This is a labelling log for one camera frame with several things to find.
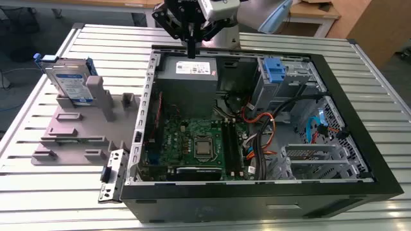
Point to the black graphics card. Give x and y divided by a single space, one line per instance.
199 172

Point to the wooden desk white frame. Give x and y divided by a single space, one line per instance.
318 10
112 2

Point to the grey power supply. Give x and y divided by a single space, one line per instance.
185 91

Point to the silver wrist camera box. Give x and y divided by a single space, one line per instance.
221 8

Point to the metal disk bay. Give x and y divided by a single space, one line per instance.
318 163

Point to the blue drive latch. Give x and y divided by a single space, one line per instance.
273 69

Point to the silver CPU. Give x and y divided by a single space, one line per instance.
203 147

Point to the green motherboard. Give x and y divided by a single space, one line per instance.
179 144

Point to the metal drive cage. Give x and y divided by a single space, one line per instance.
279 92

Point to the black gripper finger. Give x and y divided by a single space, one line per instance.
167 24
217 27

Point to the black RAM slot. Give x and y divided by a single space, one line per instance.
228 144
236 144

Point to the metal bracket with blue tab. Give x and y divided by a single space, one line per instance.
112 190

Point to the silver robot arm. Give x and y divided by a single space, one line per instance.
253 12

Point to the hard disk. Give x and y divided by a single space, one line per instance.
72 84

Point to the green RAM stick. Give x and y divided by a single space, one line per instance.
68 140

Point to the CPU socket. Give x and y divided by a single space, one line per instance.
203 157

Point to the wooden cabinet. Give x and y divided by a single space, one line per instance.
379 24

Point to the black PC case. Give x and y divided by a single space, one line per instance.
224 204

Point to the grey parts rack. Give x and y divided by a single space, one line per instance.
87 120

